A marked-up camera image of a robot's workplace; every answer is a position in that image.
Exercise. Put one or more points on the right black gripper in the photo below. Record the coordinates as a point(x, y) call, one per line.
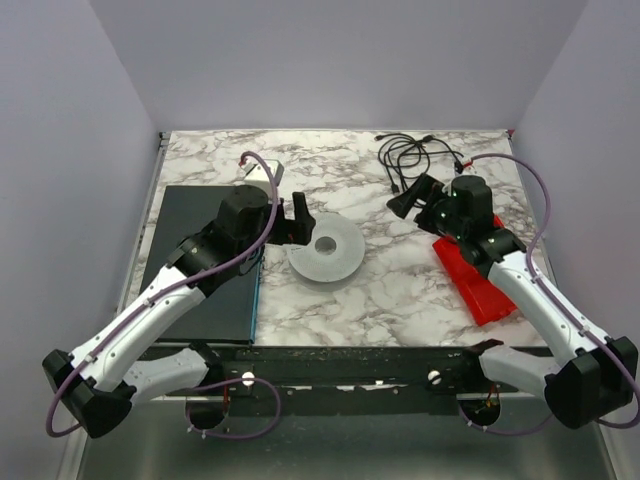
point(423, 201)

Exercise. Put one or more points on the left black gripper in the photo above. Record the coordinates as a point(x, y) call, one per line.
point(292, 226)

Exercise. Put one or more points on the grey cable spool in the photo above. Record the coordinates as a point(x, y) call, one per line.
point(335, 252)

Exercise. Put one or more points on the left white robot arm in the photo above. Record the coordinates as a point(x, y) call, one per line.
point(101, 380)

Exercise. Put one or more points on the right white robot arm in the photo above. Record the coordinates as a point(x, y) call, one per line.
point(589, 374)

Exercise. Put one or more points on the red plastic tray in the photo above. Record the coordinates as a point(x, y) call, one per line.
point(486, 303)

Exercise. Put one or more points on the black flat box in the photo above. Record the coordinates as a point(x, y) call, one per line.
point(229, 315)

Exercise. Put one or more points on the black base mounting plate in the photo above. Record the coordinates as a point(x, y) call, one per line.
point(340, 381)

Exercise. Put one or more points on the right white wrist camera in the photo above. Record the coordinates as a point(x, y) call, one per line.
point(463, 167)

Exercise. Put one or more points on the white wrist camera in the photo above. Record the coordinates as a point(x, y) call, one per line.
point(255, 174)
point(463, 167)

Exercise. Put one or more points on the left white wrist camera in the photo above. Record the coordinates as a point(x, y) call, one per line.
point(255, 174)

